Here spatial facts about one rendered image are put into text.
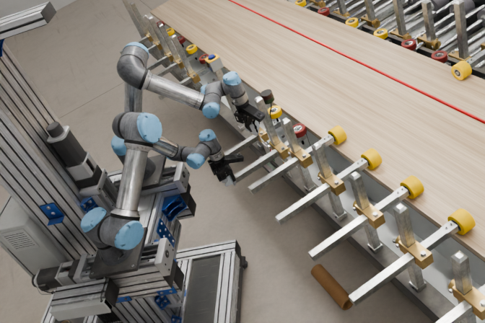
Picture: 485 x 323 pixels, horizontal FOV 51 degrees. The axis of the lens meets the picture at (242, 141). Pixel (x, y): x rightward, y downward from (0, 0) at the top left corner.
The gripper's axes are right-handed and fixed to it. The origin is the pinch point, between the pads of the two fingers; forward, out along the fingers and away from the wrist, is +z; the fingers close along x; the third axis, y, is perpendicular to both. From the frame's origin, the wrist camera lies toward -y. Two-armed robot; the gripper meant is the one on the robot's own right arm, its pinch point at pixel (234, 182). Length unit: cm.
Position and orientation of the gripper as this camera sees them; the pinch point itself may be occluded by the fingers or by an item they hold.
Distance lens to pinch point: 259.8
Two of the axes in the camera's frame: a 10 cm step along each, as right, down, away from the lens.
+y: -8.3, 5.2, -1.9
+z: 3.3, 7.4, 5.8
